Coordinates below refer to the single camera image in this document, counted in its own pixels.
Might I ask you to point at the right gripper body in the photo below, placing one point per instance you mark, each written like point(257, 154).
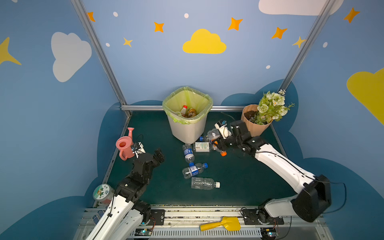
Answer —
point(222, 140)

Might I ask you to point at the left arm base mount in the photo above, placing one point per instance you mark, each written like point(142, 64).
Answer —
point(154, 217)

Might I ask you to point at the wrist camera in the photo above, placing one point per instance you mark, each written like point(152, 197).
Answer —
point(221, 126)
point(137, 149)

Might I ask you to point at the clear bottle white cap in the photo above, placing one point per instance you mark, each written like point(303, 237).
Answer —
point(204, 183)

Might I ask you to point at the aluminium frame post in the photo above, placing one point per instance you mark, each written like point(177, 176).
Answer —
point(306, 46)
point(87, 24)

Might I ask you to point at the clear bottle green white label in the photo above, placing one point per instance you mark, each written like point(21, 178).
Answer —
point(204, 147)

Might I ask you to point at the white waste bin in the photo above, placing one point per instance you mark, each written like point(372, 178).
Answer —
point(188, 134)

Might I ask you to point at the white artificial flowers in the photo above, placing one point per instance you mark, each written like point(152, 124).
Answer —
point(272, 107)

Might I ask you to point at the small bottle blue label back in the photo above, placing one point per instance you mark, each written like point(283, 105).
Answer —
point(204, 139)

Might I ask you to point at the clear bottle blue label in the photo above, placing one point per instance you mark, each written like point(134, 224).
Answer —
point(194, 169)
point(188, 153)

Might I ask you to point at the aluminium frame back rail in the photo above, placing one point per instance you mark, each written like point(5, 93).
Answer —
point(160, 108)

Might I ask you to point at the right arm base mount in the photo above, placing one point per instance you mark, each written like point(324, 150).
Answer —
point(255, 216)

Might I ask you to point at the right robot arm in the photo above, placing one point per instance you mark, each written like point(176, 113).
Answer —
point(313, 194)

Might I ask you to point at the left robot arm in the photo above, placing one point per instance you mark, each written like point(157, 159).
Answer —
point(126, 211)

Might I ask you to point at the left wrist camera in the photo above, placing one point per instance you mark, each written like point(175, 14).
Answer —
point(137, 149)

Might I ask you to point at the clear bottle blue label upright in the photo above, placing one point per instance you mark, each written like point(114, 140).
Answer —
point(188, 153)

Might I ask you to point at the clear bottle orange label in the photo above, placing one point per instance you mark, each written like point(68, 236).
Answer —
point(213, 135)

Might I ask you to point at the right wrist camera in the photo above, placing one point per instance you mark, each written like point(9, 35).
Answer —
point(221, 126)

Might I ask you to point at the beige ribbed flower pot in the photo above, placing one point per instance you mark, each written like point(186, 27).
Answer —
point(254, 129)

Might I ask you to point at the white cable duct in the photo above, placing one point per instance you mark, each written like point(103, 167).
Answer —
point(195, 233)

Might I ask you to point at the pink watering can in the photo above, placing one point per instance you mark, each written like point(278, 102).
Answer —
point(124, 145)

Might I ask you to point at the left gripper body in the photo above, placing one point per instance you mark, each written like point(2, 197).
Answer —
point(154, 159)

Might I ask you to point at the aluminium frame right post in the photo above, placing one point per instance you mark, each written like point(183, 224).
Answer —
point(306, 46)

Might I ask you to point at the yellow plastic shovel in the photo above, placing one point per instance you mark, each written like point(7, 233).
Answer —
point(229, 223)

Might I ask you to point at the white bottle red label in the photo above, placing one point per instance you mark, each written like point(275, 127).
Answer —
point(184, 111)

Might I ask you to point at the aluminium frame left post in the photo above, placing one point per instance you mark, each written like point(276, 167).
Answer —
point(87, 24)

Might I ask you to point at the green white tape roll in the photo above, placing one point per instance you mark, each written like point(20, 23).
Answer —
point(103, 194)

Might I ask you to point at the brown coffee bottle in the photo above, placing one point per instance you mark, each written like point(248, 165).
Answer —
point(192, 113)

